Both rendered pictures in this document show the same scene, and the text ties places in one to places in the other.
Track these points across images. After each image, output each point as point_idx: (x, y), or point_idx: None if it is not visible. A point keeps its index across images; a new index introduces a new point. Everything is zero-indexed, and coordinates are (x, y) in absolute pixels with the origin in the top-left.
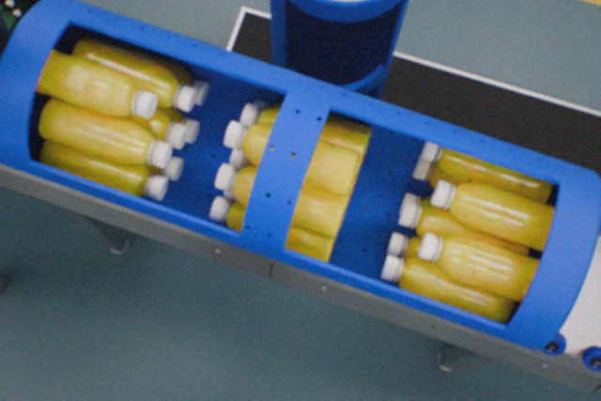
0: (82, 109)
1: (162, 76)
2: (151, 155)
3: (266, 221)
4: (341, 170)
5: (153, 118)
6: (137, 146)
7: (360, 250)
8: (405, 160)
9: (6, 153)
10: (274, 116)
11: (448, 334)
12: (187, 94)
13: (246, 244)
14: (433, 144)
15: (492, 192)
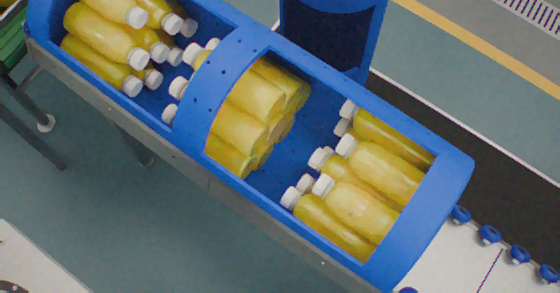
0: (95, 12)
1: (159, 3)
2: (130, 56)
3: (189, 122)
4: (263, 98)
5: (144, 34)
6: (121, 46)
7: (276, 182)
8: (334, 120)
9: (35, 31)
10: None
11: (333, 273)
12: (172, 20)
13: (175, 142)
14: (351, 104)
15: (385, 153)
